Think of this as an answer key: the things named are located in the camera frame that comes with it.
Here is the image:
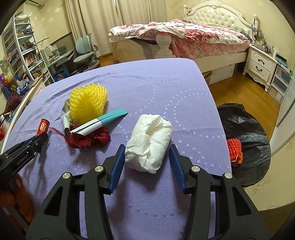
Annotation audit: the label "red label dark bottle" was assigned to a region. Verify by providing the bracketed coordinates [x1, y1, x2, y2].
[36, 119, 50, 136]

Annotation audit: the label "dark red mesh net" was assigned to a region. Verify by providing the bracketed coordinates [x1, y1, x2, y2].
[49, 127, 110, 149]

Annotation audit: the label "orange-red foam net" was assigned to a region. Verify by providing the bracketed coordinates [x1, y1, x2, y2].
[226, 138, 243, 167]

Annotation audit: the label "teal white paper box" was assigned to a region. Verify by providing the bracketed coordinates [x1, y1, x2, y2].
[70, 109, 128, 136]

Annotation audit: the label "white tissue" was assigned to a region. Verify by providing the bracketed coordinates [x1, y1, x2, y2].
[124, 114, 173, 174]

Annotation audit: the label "black bag trash bin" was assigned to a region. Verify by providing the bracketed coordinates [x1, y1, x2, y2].
[217, 103, 271, 187]

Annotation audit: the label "purple tablecloth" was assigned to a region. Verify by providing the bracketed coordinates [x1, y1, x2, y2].
[6, 59, 230, 239]

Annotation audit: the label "yellow foam fruit net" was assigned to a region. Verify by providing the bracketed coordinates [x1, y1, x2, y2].
[69, 83, 108, 126]

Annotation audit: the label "study desk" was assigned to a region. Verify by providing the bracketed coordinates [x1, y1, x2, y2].
[40, 49, 75, 82]

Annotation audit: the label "light green desk chair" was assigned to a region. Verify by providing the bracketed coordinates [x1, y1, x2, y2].
[73, 33, 100, 74]

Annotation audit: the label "white bookshelf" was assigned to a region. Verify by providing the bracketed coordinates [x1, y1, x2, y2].
[1, 12, 52, 82]

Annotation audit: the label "white air conditioner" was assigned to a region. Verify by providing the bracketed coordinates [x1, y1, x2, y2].
[25, 0, 45, 9]

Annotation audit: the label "beige curtains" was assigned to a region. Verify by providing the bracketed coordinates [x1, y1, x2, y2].
[65, 1, 166, 56]

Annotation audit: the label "white storage box under bed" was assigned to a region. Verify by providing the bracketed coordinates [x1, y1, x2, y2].
[209, 64, 235, 85]

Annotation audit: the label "translucent plastic drawer unit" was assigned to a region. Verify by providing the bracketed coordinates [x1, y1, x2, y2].
[268, 64, 292, 104]

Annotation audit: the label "cardboard box under bed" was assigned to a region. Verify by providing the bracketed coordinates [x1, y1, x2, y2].
[202, 71, 212, 85]

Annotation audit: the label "white nightstand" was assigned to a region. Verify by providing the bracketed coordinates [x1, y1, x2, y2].
[242, 45, 277, 92]

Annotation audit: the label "white bed with headboard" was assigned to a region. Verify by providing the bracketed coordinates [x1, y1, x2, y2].
[108, 1, 254, 72]

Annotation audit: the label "pink floral quilt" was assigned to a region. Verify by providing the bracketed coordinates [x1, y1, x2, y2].
[110, 19, 251, 59]

